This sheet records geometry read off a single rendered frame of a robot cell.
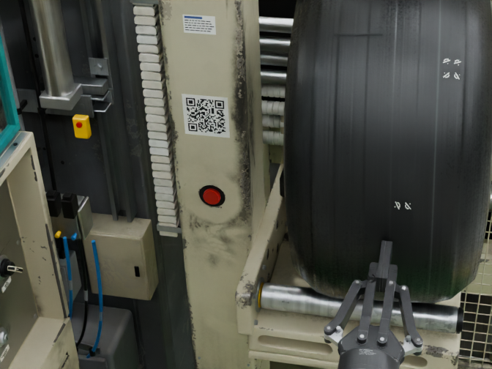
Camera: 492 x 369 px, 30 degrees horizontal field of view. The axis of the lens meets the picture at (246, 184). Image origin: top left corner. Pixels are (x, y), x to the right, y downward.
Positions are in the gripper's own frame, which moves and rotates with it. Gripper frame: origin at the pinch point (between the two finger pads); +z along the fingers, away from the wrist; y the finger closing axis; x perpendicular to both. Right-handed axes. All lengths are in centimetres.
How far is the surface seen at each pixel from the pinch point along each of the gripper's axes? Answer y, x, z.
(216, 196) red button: 30.2, 11.1, 20.8
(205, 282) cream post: 33.6, 31.5, 18.5
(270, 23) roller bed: 29, 5, 63
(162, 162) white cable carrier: 39.8, 6.5, 23.0
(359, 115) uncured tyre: 5.2, -17.3, 11.1
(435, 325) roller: -8.1, 26.1, 11.5
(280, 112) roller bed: 27, 24, 60
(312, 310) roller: 12.3, 26.4, 11.4
